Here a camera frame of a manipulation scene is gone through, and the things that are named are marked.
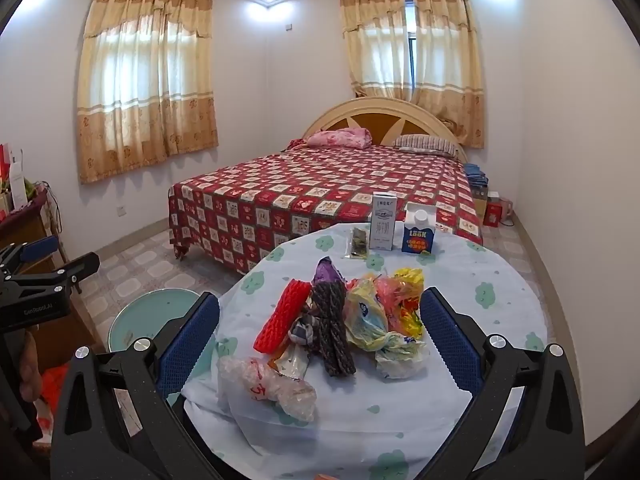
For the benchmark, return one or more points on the red foam net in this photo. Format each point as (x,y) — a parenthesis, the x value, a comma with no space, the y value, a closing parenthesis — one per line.
(280,315)

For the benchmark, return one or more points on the striped pillow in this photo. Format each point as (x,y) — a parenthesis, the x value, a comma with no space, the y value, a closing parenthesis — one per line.
(425,144)

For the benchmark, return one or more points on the pink plastic bag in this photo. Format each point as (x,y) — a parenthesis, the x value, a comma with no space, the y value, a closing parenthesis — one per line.
(387,290)

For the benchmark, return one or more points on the wide beige curtain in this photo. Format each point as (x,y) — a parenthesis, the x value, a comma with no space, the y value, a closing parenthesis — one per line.
(145,85)

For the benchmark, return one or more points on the cream wooden headboard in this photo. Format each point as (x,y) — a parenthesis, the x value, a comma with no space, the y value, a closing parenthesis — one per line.
(380,120)

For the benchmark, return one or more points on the small red box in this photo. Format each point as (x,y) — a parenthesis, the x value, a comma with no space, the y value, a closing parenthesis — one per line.
(492,210)

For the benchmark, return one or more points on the bed with red quilt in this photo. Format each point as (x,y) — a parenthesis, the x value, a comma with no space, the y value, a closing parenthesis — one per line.
(310,190)

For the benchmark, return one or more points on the blue gable-top carton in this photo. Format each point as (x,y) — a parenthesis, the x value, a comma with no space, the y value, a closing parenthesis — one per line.
(417,237)

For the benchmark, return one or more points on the dark purple foam net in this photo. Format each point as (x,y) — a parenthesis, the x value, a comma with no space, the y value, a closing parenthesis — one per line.
(332,330)

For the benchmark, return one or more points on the yellow printed plastic bag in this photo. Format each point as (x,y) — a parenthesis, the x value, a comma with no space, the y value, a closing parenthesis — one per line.
(365,315)

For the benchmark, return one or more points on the window frame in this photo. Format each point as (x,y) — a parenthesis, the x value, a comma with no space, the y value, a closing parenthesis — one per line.
(411,40)

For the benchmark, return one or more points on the teal bin with metal rim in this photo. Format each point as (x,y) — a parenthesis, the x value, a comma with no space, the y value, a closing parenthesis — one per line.
(145,310)

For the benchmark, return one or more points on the tall white milk carton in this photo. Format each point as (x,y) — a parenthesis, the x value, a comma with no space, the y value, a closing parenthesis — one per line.
(382,222)

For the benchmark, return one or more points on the pink pillow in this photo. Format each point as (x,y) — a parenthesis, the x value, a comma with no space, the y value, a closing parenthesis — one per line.
(340,137)

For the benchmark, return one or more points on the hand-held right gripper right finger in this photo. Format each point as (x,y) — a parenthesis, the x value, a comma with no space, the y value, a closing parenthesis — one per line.
(445,335)

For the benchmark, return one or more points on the tall white box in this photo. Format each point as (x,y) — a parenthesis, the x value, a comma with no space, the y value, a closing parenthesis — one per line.
(19,180)

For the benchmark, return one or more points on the beige curtain with window gap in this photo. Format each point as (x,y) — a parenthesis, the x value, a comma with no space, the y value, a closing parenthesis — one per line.
(380,40)

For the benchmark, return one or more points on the stack of blue items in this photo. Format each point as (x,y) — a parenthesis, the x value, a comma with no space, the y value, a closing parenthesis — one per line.
(475,177)

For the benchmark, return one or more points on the purple wrapper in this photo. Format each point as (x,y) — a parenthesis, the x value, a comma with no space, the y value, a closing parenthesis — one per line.
(327,272)

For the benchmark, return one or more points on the brown wooden cabinet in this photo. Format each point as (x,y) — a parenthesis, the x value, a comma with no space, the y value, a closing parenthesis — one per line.
(35,240)

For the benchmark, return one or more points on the green cloth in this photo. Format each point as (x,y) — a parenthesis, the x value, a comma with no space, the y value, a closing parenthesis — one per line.
(31,190)

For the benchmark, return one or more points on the small dark packet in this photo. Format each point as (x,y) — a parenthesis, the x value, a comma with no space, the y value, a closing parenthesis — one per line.
(357,242)

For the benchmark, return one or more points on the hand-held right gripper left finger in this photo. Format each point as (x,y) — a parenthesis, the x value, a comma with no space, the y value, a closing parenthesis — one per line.
(192,340)

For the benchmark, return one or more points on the white plastic bag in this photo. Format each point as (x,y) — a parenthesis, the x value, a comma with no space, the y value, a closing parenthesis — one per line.
(405,360)

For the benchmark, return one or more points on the clear plastic bag red print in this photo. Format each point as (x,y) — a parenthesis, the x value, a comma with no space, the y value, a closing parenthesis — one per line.
(260,380)

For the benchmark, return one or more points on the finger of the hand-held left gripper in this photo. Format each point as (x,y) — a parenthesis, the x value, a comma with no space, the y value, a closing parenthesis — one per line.
(42,246)
(75,266)

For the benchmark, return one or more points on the red open box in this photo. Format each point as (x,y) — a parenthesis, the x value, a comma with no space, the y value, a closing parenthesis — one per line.
(5,175)

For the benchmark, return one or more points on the person's left hand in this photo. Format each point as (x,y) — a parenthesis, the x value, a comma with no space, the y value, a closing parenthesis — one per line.
(30,365)

